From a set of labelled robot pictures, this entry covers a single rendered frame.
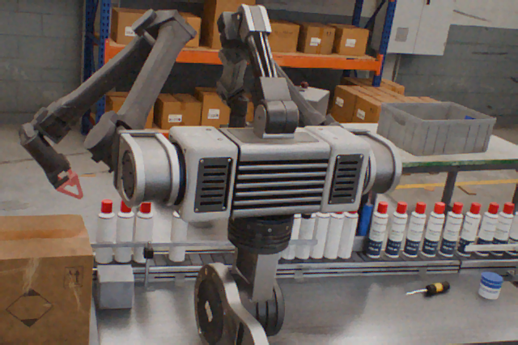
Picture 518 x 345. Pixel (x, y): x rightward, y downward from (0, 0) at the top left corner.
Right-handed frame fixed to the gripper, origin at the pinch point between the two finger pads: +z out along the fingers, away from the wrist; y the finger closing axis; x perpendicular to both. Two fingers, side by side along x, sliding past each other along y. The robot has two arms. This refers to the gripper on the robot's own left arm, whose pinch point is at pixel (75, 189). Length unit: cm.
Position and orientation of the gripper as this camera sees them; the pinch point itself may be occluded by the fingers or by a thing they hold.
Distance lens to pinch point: 189.4
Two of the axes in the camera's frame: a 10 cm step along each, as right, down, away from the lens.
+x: -7.7, 6.3, -1.4
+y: -4.4, -3.5, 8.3
